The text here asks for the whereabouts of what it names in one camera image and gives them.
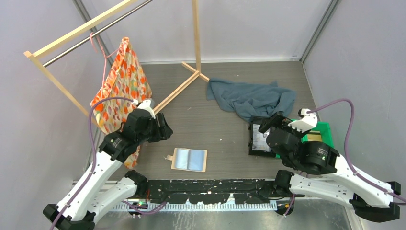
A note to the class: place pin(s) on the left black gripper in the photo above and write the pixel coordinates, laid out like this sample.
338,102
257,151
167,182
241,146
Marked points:
164,131

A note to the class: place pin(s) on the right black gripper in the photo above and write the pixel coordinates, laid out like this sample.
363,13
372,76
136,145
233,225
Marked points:
276,120

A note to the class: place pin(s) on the beige leather card holder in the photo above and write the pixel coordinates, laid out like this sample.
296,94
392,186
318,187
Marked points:
193,160

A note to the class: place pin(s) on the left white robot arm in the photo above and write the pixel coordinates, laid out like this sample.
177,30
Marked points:
82,207

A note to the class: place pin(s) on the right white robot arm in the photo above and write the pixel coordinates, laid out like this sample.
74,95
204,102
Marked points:
314,168

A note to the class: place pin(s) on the black tray with cards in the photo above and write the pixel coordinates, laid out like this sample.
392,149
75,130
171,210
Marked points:
257,143

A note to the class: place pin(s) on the blue grey cloth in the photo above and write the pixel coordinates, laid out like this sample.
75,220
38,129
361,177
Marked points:
250,99

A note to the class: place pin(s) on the green plastic bin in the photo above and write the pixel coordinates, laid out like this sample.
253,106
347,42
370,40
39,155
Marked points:
317,135

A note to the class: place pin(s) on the orange floral fabric bag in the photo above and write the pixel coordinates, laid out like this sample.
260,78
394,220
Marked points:
127,79

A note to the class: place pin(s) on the metal hanging rod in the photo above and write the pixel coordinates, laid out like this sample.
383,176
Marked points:
96,33

